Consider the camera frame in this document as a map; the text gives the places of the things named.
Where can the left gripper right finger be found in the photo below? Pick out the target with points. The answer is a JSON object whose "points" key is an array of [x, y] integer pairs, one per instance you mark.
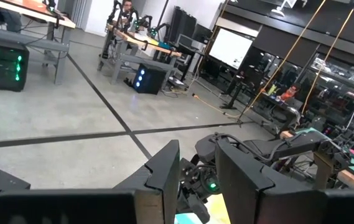
{"points": [[242, 193]]}

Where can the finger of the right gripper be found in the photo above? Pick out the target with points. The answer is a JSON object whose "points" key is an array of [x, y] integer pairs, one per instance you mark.
{"points": [[198, 211]]}

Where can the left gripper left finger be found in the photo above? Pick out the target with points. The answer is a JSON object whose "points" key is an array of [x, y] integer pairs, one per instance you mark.
{"points": [[161, 186]]}

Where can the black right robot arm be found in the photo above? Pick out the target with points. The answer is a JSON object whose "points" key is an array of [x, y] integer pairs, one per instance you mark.
{"points": [[288, 144]]}

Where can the teal plastic bin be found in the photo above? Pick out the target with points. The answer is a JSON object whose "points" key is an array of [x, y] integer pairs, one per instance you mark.
{"points": [[184, 220]]}

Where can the orange plastic bin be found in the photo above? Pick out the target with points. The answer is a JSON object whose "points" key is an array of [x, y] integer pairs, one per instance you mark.
{"points": [[218, 211]]}

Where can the black office chair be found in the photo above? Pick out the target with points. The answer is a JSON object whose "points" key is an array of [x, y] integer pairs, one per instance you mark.
{"points": [[284, 116]]}

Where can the black computer blue lights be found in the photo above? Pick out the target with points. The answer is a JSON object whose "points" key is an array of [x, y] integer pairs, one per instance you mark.
{"points": [[148, 79]]}

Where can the white board screen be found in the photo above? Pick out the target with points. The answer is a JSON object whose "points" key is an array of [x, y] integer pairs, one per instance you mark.
{"points": [[229, 48]]}

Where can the wooden top grey table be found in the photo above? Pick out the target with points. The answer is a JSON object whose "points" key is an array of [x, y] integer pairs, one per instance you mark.
{"points": [[151, 46], [33, 9]]}

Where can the black cabinet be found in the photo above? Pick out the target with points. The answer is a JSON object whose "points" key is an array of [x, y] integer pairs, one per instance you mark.
{"points": [[179, 25]]}

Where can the black robot arms green lights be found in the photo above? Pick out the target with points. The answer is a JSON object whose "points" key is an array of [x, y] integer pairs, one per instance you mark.
{"points": [[142, 23]]}

